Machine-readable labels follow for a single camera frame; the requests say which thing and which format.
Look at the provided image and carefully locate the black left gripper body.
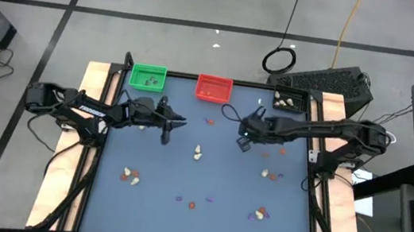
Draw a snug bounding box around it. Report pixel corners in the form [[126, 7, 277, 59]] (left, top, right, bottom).
[[128, 95, 168, 127]]

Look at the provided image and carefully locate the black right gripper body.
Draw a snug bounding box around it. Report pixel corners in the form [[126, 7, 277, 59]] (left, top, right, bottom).
[[238, 114, 276, 145]]

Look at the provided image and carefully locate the green plastic basket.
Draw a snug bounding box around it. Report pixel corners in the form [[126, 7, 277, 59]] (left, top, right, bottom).
[[127, 61, 169, 95]]

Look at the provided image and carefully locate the black plastic basket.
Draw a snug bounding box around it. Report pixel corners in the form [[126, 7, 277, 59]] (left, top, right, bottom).
[[270, 83, 312, 116]]

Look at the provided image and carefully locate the red plastic basket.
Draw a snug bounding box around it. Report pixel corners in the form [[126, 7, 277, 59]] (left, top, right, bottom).
[[194, 72, 235, 106]]

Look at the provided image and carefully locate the wooden side board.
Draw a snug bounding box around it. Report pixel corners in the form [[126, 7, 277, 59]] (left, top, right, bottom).
[[25, 55, 123, 232], [303, 91, 385, 232]]

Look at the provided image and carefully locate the white paper sheet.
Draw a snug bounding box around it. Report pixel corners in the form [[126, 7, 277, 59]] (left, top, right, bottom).
[[350, 167, 380, 218]]

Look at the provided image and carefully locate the black desk bar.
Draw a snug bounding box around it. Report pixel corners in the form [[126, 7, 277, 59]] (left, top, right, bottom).
[[351, 156, 414, 208]]

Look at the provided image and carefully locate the black right camera cable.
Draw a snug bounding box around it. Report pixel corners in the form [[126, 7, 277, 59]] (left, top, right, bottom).
[[219, 102, 249, 124]]

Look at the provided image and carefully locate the black table frame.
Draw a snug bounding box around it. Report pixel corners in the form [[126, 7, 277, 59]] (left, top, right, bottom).
[[62, 46, 343, 232]]

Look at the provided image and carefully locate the black coiled floor cable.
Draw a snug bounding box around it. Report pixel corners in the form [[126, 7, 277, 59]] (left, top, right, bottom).
[[260, 0, 307, 78]]

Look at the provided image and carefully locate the grey mounting bracket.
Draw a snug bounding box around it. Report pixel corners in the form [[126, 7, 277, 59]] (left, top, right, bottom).
[[306, 148, 320, 164], [60, 119, 79, 133]]

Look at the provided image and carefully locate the yellow hanging cable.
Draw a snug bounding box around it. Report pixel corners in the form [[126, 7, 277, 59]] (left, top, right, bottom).
[[331, 0, 364, 72]]

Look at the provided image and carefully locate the white cable loop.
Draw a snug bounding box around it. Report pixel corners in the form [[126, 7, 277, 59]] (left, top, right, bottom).
[[384, 130, 398, 145]]

